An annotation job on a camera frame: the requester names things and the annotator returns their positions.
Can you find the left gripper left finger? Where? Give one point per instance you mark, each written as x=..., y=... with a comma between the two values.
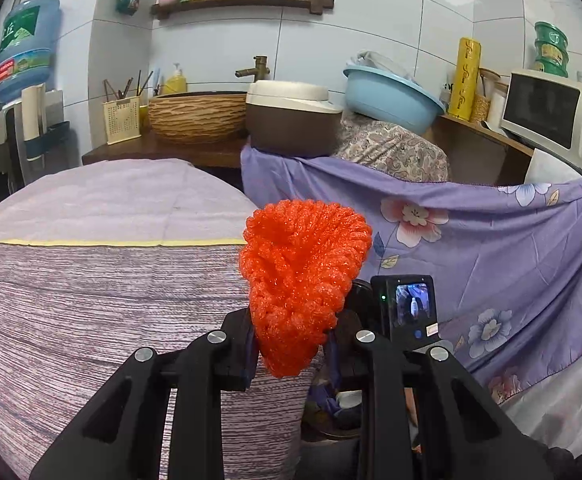
x=158, y=411

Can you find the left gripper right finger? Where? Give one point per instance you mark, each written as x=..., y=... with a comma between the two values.
x=462, y=432

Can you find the red foam fruit net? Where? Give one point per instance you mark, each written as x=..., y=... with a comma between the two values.
x=300, y=260

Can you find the black trash bin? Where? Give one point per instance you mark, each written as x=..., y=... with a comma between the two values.
x=330, y=430

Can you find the person right hand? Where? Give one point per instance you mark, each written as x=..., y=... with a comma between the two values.
x=411, y=406

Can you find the purple floral cloth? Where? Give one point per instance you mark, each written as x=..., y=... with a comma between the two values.
x=506, y=262

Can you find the paisley cloth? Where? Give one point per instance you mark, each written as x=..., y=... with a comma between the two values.
x=391, y=149

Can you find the wooden shelf cabinet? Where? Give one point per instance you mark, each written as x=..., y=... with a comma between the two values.
x=477, y=155

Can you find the striped purple tablecloth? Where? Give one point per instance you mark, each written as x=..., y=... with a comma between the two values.
x=101, y=260

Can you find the light blue plastic basin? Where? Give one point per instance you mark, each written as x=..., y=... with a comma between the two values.
x=381, y=89

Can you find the brown white rice cooker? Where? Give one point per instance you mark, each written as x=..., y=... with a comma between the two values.
x=292, y=119

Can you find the glass jar with grains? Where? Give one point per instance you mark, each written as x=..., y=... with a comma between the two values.
x=489, y=99

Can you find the yellow tall tube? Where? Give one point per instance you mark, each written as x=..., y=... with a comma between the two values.
x=465, y=81

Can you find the dark wooden counter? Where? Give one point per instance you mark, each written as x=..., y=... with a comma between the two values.
x=224, y=154

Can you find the white microwave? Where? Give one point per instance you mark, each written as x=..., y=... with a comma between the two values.
x=546, y=111

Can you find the bronze faucet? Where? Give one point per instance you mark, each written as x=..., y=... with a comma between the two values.
x=259, y=71

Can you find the woven pattern basin sink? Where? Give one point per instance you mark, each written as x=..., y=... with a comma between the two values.
x=198, y=117

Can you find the green stacked bowls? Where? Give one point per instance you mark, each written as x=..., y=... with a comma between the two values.
x=551, y=47

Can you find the water dispenser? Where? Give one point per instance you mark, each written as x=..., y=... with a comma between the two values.
x=35, y=139

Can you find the beige chopstick holder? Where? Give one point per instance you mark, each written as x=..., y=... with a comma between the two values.
x=122, y=120

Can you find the yellow soap dispenser bottle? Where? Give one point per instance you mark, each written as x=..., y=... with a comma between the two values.
x=176, y=83

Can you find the blue water jug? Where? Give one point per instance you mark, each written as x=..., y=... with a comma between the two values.
x=28, y=46

